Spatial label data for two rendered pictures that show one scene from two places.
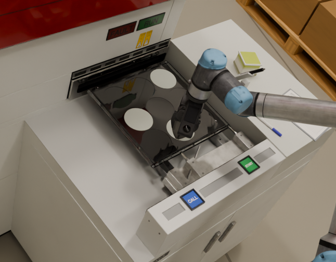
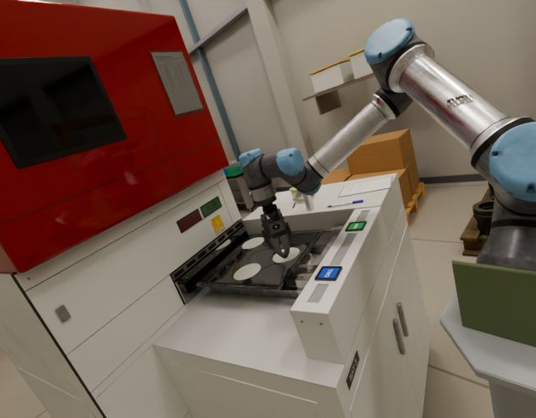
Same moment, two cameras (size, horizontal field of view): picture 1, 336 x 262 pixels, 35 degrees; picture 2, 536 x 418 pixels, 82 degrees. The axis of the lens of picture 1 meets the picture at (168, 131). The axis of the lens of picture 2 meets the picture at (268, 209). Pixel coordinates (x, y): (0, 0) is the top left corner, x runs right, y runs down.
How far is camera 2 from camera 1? 0.87 m
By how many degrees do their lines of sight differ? 30
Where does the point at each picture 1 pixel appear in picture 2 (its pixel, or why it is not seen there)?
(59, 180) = (208, 374)
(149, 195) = not seen: hidden behind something
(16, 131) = (152, 362)
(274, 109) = (327, 154)
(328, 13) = not seen: hidden behind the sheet
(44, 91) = (153, 303)
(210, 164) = not seen: hidden behind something
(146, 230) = (309, 337)
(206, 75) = (252, 169)
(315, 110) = (355, 123)
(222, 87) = (269, 162)
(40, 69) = (131, 279)
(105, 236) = (281, 388)
